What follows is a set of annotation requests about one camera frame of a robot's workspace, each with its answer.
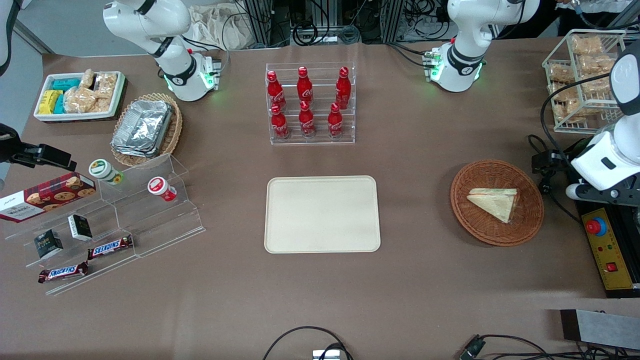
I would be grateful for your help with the green lidded yogurt cup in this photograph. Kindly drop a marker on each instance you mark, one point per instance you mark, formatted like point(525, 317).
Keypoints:
point(102, 170)

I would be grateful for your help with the aluminium frame profile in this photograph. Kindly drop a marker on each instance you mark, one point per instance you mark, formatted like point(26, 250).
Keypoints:
point(392, 20)
point(260, 22)

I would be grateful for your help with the small silver metal bracket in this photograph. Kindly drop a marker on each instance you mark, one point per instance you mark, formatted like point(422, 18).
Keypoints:
point(326, 355)

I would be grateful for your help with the clear acrylic bottle rack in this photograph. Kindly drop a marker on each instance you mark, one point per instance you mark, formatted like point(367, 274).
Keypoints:
point(320, 141)

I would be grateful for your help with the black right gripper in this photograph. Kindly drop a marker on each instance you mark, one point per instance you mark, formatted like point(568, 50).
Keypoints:
point(10, 137)

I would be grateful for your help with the light oval wicker basket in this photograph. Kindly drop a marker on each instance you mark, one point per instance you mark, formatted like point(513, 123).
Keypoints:
point(172, 132)

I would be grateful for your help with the white rectangular snack tray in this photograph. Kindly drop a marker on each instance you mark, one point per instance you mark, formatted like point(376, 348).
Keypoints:
point(115, 107)

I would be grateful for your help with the triangular sandwich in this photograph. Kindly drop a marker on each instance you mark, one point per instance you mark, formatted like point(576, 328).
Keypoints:
point(495, 202)

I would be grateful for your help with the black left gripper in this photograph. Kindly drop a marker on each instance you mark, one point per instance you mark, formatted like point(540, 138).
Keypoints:
point(570, 161)

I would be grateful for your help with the red cola bottle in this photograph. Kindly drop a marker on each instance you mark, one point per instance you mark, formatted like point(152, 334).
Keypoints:
point(275, 92)
point(335, 123)
point(304, 87)
point(306, 122)
point(343, 90)
point(279, 125)

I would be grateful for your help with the teal snack packet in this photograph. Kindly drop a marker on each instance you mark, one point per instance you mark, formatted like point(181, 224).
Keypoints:
point(59, 104)
point(66, 84)

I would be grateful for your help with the brown round wicker basket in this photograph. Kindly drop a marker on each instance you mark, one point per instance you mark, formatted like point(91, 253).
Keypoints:
point(480, 220)

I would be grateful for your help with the clear rice cracker bag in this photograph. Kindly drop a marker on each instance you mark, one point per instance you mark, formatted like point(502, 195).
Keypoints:
point(565, 92)
point(597, 85)
point(562, 73)
point(106, 84)
point(597, 63)
point(87, 78)
point(587, 44)
point(567, 111)
point(103, 104)
point(79, 100)

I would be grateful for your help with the small black carton box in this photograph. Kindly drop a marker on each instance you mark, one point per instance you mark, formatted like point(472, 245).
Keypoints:
point(48, 244)
point(80, 227)

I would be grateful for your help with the beige crumpled cloth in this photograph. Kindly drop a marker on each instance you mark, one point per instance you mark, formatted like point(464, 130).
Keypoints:
point(220, 27)

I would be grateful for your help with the clear acrylic stepped display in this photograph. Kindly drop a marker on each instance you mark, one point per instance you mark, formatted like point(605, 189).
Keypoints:
point(150, 225)

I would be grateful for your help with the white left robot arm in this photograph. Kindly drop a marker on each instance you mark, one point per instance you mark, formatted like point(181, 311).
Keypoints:
point(462, 45)

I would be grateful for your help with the yellow snack packet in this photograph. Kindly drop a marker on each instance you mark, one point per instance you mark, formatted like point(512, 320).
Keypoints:
point(49, 101)

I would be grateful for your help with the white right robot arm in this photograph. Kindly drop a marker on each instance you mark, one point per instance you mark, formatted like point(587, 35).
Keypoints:
point(170, 50)

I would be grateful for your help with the aluminium foil tray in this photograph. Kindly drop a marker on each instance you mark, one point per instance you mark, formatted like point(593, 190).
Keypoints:
point(142, 125)

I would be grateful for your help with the red lidded yogurt cup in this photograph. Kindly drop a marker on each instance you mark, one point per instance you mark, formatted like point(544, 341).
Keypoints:
point(159, 187)

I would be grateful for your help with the black box with yellow panel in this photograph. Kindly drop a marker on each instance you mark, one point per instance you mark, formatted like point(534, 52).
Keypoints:
point(607, 250)

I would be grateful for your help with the beige plastic serving tray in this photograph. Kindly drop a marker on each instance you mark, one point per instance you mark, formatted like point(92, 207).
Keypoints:
point(320, 215)

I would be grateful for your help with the brown snickers chocolate bar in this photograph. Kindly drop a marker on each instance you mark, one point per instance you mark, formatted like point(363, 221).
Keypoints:
point(63, 272)
point(110, 247)

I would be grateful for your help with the red tartan cookie box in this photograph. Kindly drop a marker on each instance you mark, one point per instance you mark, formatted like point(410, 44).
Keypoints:
point(45, 197)

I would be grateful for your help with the grey flat box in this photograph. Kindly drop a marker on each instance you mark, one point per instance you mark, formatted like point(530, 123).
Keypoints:
point(600, 327)

